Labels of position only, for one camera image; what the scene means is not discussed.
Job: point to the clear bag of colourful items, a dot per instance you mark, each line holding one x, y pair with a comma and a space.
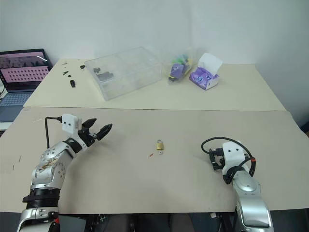
178, 68

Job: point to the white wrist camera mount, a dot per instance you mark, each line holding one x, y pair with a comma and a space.
231, 152
70, 123

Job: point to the beige cardboard sheet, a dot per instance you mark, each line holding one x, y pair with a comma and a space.
193, 96
144, 183

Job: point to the small black cylinder part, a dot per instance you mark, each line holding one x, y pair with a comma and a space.
72, 83

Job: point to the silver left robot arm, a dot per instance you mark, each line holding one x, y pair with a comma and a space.
48, 166

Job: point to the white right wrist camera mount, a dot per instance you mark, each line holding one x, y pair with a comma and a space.
231, 152

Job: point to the clear plastic compartment box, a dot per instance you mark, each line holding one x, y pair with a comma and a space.
125, 72

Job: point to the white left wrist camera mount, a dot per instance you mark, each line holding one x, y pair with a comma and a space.
70, 123

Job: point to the black parts in clear box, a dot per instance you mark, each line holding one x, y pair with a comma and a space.
105, 76

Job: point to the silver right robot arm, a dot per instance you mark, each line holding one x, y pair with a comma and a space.
248, 193

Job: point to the small brass padlock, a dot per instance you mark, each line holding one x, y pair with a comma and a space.
159, 145

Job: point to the small red scrap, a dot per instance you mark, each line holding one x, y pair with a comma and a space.
151, 155

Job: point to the small black round part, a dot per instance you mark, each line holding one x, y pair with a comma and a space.
82, 66

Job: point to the dark rounded shape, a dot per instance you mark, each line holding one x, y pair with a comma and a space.
179, 223

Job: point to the black frame under table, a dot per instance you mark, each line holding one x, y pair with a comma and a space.
74, 222

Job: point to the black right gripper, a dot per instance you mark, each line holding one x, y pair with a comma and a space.
215, 158

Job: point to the purple tissue pack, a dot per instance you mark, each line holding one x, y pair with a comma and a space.
205, 76

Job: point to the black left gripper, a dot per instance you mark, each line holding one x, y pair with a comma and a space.
87, 136

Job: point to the open laptop with pink screen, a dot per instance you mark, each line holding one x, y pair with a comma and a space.
21, 70

